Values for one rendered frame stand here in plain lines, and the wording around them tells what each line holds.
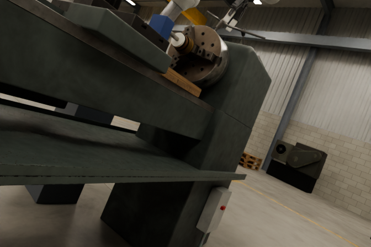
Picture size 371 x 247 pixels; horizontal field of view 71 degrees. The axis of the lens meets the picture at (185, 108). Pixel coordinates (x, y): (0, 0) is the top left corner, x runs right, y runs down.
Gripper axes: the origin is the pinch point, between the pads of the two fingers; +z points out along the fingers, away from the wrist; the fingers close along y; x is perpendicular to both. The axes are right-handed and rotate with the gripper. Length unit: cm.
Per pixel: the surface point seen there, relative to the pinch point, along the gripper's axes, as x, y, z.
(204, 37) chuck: 4.6, -4.5, 12.4
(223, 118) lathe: -27.1, 4.2, 40.0
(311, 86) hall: -137, 1051, -228
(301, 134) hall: -221, 1010, -39
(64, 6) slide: 33, -60, 39
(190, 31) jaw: 11.9, -6.3, 14.1
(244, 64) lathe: -18.6, 6.2, 10.5
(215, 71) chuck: -10.9, -6.4, 23.4
